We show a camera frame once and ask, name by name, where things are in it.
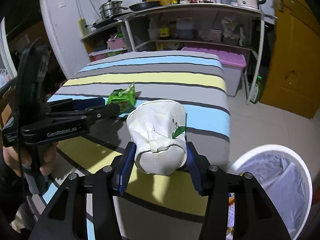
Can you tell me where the green snack wrapper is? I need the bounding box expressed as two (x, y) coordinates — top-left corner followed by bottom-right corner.
(106, 82), (136, 114)

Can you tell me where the white paper bag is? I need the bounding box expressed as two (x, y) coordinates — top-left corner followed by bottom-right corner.
(126, 100), (187, 176)

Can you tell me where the white trash bin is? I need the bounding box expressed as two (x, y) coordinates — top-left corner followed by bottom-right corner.
(228, 144), (312, 239)

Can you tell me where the metal kitchen shelf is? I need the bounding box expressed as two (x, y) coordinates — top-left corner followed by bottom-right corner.
(81, 3), (276, 102)

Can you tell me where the person's left hand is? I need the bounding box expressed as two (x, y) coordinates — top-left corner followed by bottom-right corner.
(3, 142), (59, 177)

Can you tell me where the pink basket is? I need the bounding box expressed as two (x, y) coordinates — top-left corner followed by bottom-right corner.
(107, 37), (126, 50)

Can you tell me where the induction cooker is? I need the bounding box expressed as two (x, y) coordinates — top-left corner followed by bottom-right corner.
(91, 15), (121, 29)

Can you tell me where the green detergent bottle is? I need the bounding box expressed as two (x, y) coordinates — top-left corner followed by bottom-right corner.
(250, 75), (263, 104)

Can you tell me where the steel steamer pot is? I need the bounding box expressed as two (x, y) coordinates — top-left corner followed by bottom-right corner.
(99, 0), (128, 18)

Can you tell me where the wooden door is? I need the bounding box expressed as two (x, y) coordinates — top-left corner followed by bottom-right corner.
(260, 0), (319, 119)

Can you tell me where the black frying pan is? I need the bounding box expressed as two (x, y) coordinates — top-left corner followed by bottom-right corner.
(129, 0), (161, 11)

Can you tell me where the purple lid storage box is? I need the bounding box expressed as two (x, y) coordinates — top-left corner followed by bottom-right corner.
(180, 46), (247, 98)

